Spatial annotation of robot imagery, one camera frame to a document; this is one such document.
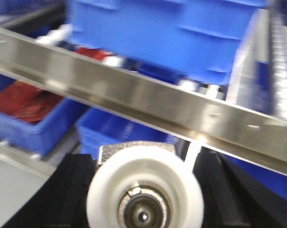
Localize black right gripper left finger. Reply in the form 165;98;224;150
3;154;96;228

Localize red packaging bag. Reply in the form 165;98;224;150
0;81;63;123

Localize stainless steel shelf rail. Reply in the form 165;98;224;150
0;27;287;176

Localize roller track divider rail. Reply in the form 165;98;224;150
226;0;287;121

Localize blue bin with red bag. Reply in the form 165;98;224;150
0;74;87;156

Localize blue bin centre back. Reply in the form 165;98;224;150
76;107;181;160

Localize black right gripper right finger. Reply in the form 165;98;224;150
193;152;287;228

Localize large blue crate upper shelf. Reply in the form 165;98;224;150
66;0;266;85

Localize white valve with metal fitting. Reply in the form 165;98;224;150
86;141;204;228

